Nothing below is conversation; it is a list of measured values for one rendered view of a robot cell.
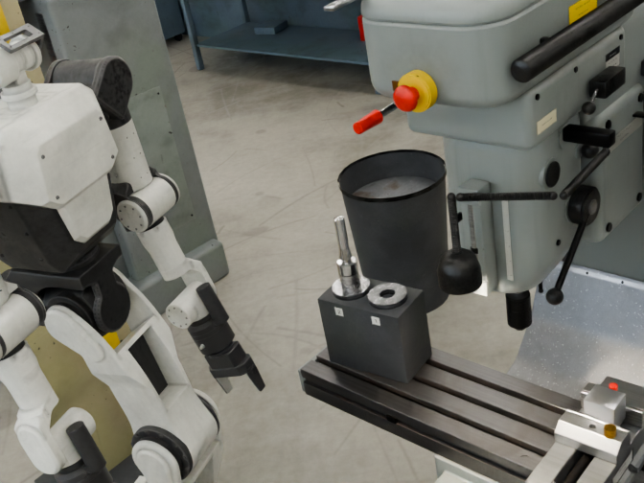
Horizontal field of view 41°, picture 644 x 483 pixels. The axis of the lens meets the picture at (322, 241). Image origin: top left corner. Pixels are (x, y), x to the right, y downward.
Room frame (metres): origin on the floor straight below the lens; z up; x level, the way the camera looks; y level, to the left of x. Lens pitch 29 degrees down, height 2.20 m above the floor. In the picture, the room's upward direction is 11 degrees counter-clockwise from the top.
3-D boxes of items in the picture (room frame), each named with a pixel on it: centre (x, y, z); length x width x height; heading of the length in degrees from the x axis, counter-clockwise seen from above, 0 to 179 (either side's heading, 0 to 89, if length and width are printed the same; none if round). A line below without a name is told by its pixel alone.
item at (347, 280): (1.68, -0.05, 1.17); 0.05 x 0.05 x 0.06
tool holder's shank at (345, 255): (1.68, -0.05, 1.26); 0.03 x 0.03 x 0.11
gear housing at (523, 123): (1.37, -0.38, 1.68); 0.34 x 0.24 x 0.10; 133
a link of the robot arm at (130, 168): (1.68, 0.37, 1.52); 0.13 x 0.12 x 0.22; 148
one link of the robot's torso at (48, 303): (1.49, 0.50, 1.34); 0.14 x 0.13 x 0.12; 151
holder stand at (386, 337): (1.65, -0.08, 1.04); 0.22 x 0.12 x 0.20; 50
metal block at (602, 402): (1.22, -0.47, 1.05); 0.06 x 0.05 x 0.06; 44
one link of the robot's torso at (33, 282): (1.53, 0.55, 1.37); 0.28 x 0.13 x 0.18; 61
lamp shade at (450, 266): (1.18, -0.21, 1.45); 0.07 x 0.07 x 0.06
